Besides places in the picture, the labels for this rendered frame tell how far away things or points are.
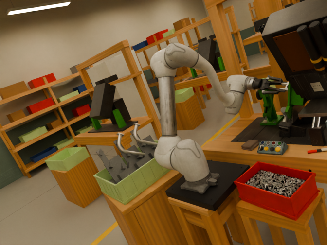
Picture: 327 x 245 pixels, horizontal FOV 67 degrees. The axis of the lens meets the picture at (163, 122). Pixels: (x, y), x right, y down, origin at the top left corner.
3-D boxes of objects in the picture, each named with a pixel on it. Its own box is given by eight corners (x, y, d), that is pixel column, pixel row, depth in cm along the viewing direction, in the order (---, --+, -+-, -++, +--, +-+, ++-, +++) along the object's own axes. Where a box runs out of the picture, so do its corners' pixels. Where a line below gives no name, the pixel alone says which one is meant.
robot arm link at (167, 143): (171, 173, 148) (150, 168, 165) (190, 168, 157) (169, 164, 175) (162, 43, 144) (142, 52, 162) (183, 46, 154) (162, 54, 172)
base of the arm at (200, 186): (208, 195, 132) (205, 187, 131) (179, 188, 149) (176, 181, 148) (226, 176, 143) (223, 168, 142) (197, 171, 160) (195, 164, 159)
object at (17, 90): (120, 125, 805) (90, 58, 746) (29, 179, 620) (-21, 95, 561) (112, 126, 845) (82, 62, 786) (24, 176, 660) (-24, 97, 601)
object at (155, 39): (208, 99, 690) (181, 18, 631) (152, 108, 875) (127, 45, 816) (218, 93, 723) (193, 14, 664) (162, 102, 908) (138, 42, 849)
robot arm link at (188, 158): (197, 184, 135) (184, 149, 130) (176, 178, 150) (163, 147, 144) (215, 168, 144) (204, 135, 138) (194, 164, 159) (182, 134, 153)
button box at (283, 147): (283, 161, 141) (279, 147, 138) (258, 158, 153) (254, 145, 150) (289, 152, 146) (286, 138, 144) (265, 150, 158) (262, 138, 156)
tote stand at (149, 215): (163, 295, 188) (122, 211, 168) (135, 259, 233) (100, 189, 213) (224, 238, 218) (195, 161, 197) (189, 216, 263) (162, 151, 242)
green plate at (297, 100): (301, 114, 144) (304, 80, 135) (286, 112, 150) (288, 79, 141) (308, 107, 151) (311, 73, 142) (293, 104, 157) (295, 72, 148)
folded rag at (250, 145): (251, 142, 168) (249, 138, 168) (261, 144, 161) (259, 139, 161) (241, 149, 164) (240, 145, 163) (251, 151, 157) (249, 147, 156)
